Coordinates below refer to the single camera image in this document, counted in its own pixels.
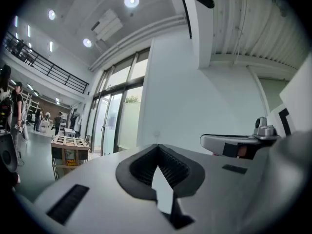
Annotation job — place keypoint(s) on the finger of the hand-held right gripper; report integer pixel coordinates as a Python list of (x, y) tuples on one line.
[(214, 142)]

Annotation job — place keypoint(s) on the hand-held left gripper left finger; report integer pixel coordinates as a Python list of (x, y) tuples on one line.
[(97, 179)]

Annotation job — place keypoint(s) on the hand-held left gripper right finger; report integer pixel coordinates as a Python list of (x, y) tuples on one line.
[(214, 179)]

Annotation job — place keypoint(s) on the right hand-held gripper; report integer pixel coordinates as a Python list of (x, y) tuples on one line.
[(299, 94)]

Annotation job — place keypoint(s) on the wooden slatted crate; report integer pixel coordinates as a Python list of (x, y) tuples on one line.
[(69, 141)]

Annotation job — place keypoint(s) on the clothes on rack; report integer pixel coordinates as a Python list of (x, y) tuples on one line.
[(76, 121)]

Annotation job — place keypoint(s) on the black metal railing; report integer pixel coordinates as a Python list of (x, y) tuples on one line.
[(48, 66)]

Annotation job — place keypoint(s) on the white ceiling pipes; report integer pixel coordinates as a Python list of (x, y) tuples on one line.
[(136, 36)]

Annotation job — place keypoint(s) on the round ceiling light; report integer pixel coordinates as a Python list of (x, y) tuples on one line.
[(131, 1), (51, 14), (87, 43)]

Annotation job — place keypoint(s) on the white ceiling air conditioner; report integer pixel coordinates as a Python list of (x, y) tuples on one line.
[(108, 24)]

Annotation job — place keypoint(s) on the glass door black frame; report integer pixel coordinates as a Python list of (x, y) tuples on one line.
[(123, 99)]

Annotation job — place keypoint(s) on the black curved ceiling rail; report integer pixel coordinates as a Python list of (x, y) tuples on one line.
[(186, 11)]

